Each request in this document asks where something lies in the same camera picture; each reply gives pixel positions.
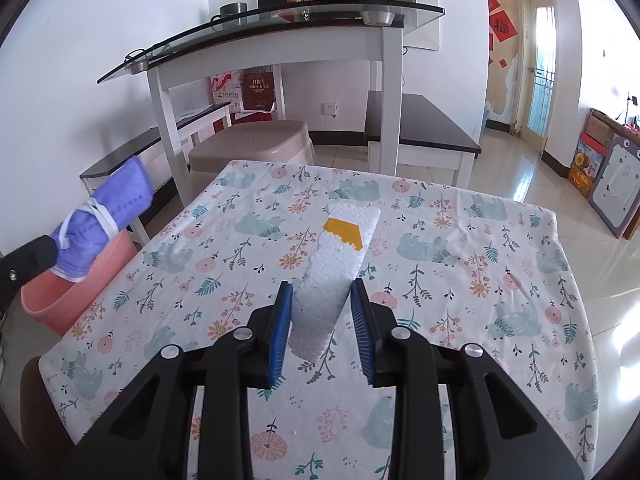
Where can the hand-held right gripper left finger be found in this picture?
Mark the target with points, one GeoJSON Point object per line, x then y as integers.
{"type": "Point", "coordinates": [280, 330]}

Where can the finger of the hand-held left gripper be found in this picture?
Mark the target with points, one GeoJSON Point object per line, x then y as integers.
{"type": "Point", "coordinates": [27, 262]}

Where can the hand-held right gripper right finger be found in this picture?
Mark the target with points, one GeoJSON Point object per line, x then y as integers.
{"type": "Point", "coordinates": [361, 330]}

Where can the pink plastic basin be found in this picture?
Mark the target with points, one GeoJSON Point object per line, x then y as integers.
{"type": "Point", "coordinates": [50, 305]}

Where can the white styrofoam piece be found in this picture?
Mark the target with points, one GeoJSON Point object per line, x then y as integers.
{"type": "Point", "coordinates": [325, 270]}

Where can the floral tablecloth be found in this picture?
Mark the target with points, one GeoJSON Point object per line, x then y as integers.
{"type": "Point", "coordinates": [450, 285]}

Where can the dark-top white bench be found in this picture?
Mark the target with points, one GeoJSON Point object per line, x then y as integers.
{"type": "Point", "coordinates": [125, 152]}
{"type": "Point", "coordinates": [425, 125]}

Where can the brown chair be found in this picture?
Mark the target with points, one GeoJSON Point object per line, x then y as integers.
{"type": "Point", "coordinates": [42, 410]}

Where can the beige plastic stool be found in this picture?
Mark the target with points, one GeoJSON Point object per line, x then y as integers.
{"type": "Point", "coordinates": [250, 150]}

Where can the red carton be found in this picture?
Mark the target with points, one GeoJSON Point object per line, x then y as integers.
{"type": "Point", "coordinates": [257, 116]}

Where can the white papers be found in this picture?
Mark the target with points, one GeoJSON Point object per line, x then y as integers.
{"type": "Point", "coordinates": [195, 112]}

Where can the dark red gift bag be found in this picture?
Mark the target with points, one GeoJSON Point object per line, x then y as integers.
{"type": "Point", "coordinates": [257, 90]}

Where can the white red shopping bag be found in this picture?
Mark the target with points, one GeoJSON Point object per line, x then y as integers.
{"type": "Point", "coordinates": [225, 90]}

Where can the colourful printed carton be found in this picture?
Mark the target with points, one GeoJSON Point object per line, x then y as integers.
{"type": "Point", "coordinates": [585, 165]}

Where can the white glass-top table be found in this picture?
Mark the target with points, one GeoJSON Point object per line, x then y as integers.
{"type": "Point", "coordinates": [320, 42]}

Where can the penguin drawing board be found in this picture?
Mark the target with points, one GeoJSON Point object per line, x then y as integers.
{"type": "Point", "coordinates": [620, 185]}

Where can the brown cardboard box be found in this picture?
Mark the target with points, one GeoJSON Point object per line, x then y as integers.
{"type": "Point", "coordinates": [600, 127]}

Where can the grey glass jug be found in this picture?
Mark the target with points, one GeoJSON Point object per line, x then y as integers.
{"type": "Point", "coordinates": [232, 10]}

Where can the glass door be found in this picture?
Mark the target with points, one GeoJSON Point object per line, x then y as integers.
{"type": "Point", "coordinates": [542, 60]}

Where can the red diamond paper decoration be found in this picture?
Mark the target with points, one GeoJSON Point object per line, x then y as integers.
{"type": "Point", "coordinates": [502, 26]}

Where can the wall outlet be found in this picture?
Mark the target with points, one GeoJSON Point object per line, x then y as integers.
{"type": "Point", "coordinates": [329, 109]}

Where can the white wall shelf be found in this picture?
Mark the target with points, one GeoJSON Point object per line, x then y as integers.
{"type": "Point", "coordinates": [425, 10]}

